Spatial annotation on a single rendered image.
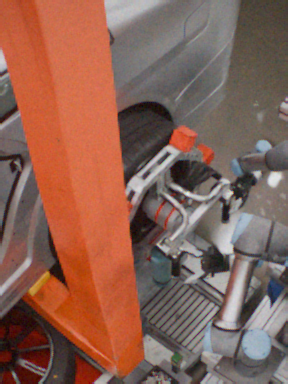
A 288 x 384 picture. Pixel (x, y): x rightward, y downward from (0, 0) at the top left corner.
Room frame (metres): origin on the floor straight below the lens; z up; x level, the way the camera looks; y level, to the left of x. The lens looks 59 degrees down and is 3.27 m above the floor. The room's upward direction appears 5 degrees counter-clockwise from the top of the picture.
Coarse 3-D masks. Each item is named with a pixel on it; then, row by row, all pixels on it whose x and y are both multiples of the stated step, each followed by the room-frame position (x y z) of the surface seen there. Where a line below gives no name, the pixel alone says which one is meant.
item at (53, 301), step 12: (48, 288) 1.28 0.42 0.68; (60, 288) 1.28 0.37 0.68; (24, 300) 1.29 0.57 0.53; (36, 300) 1.22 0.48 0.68; (48, 300) 1.22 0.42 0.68; (60, 300) 1.22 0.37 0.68; (72, 300) 1.20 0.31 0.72; (48, 312) 1.16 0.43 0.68; (60, 312) 1.14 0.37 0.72; (72, 312) 1.12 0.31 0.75; (60, 324) 1.10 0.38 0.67; (72, 324) 1.07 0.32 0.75; (72, 336) 1.06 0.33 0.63; (84, 336) 1.03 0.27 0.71; (84, 348) 1.01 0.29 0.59
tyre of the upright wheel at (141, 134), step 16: (128, 112) 1.82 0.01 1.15; (144, 112) 1.84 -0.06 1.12; (128, 128) 1.71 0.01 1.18; (144, 128) 1.71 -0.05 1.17; (160, 128) 1.72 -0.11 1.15; (128, 144) 1.62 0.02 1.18; (144, 144) 1.61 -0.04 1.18; (160, 144) 1.65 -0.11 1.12; (128, 160) 1.55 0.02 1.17; (144, 160) 1.58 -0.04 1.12; (128, 176) 1.52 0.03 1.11; (176, 192) 1.72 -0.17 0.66
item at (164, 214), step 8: (168, 192) 1.56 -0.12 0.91; (152, 200) 1.53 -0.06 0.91; (160, 200) 1.52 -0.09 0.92; (176, 200) 1.51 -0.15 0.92; (144, 208) 1.53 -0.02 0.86; (152, 208) 1.50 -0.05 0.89; (160, 208) 1.49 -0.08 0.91; (168, 208) 1.48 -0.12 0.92; (184, 208) 1.47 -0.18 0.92; (192, 208) 1.48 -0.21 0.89; (152, 216) 1.48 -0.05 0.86; (160, 216) 1.46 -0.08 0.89; (168, 216) 1.45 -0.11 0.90; (176, 216) 1.44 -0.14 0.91; (160, 224) 1.45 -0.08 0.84; (168, 224) 1.43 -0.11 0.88; (176, 224) 1.42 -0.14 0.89; (192, 232) 1.43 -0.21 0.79
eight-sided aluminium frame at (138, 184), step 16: (160, 160) 1.59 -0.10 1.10; (176, 160) 1.59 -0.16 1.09; (192, 160) 1.74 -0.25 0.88; (144, 176) 1.52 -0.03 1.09; (128, 192) 1.46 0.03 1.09; (144, 192) 1.45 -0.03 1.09; (192, 192) 1.67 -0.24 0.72; (144, 240) 1.51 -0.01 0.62; (160, 240) 1.51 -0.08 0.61; (144, 256) 1.44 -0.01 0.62
